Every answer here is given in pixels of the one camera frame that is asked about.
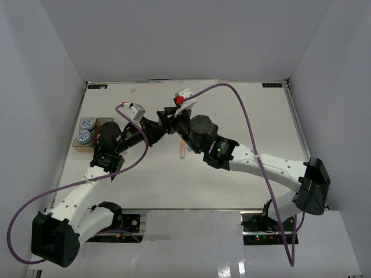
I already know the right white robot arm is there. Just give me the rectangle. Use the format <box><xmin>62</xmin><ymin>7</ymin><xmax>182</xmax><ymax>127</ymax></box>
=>
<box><xmin>157</xmin><ymin>107</ymin><xmax>331</xmax><ymax>231</ymax></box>

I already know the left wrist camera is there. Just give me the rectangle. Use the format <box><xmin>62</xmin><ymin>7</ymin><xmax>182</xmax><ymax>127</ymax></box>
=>
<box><xmin>122</xmin><ymin>101</ymin><xmax>146</xmax><ymax>122</ymax></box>

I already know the blue cleaning gel jar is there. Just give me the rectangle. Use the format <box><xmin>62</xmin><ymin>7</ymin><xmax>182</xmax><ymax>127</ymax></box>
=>
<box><xmin>79</xmin><ymin>118</ymin><xmax>96</xmax><ymax>132</ymax></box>
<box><xmin>76</xmin><ymin>130</ymin><xmax>92</xmax><ymax>145</ymax></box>

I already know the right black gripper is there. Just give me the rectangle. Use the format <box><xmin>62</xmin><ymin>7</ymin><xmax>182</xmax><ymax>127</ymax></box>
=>
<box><xmin>158</xmin><ymin>107</ymin><xmax>202</xmax><ymax>155</ymax></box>

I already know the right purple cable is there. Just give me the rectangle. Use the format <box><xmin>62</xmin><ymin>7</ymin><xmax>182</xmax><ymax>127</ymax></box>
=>
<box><xmin>184</xmin><ymin>83</ymin><xmax>305</xmax><ymax>267</ymax></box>

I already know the orange pink highlighter pen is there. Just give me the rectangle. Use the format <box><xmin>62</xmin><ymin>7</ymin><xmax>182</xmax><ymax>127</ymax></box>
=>
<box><xmin>179</xmin><ymin>141</ymin><xmax>187</xmax><ymax>159</ymax></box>

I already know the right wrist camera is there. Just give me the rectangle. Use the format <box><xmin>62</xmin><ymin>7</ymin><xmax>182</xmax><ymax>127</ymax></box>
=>
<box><xmin>174</xmin><ymin>88</ymin><xmax>197</xmax><ymax>116</ymax></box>

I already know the clear compartment organizer tray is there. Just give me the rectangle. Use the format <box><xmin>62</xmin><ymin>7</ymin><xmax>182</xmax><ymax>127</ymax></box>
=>
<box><xmin>72</xmin><ymin>117</ymin><xmax>128</xmax><ymax>153</ymax></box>

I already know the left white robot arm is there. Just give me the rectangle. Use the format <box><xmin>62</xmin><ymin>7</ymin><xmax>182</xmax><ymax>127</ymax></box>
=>
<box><xmin>31</xmin><ymin>118</ymin><xmax>165</xmax><ymax>268</ymax></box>

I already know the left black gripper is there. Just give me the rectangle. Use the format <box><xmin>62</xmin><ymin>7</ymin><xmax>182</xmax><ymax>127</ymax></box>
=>
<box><xmin>115</xmin><ymin>116</ymin><xmax>165</xmax><ymax>154</ymax></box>

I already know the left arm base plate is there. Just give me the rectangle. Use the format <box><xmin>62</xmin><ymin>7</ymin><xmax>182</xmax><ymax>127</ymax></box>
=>
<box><xmin>98</xmin><ymin>213</ymin><xmax>142</xmax><ymax>236</ymax></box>

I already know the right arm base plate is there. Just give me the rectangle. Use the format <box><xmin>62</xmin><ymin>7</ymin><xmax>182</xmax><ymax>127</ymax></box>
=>
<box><xmin>241</xmin><ymin>211</ymin><xmax>283</xmax><ymax>246</ymax></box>

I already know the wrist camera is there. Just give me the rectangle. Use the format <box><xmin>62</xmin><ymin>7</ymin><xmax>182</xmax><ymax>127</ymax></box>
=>
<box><xmin>174</xmin><ymin>88</ymin><xmax>197</xmax><ymax>116</ymax></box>
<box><xmin>122</xmin><ymin>101</ymin><xmax>146</xmax><ymax>122</ymax></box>

